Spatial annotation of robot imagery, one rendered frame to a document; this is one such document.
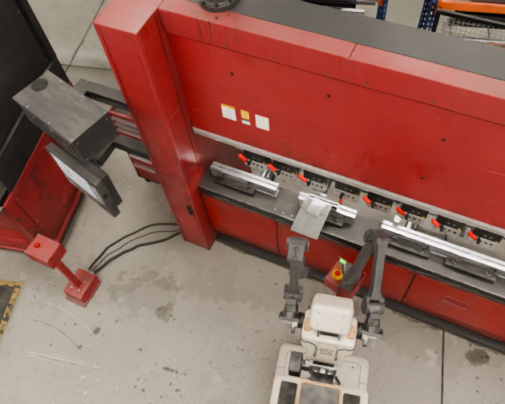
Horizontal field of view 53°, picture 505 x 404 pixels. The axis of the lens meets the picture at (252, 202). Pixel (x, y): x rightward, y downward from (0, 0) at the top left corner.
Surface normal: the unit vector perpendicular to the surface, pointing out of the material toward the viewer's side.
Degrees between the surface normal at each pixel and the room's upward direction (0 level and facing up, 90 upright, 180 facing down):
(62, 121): 0
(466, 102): 90
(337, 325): 48
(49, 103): 0
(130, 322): 0
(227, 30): 90
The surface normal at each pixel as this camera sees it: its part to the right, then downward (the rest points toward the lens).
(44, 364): -0.07, -0.51
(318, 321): -0.20, 0.28
